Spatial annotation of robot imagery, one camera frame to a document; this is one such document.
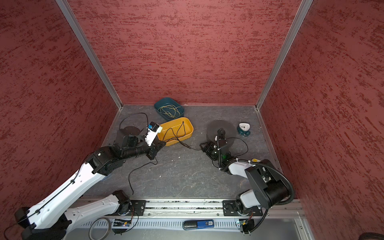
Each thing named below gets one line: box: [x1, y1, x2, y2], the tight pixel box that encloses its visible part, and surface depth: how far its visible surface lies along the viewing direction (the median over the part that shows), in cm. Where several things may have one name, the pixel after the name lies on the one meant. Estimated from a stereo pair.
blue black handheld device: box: [182, 219, 215, 231], surface depth 69 cm
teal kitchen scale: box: [237, 122, 251, 138], surface depth 105 cm
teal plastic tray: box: [154, 97, 185, 121], surface depth 116 cm
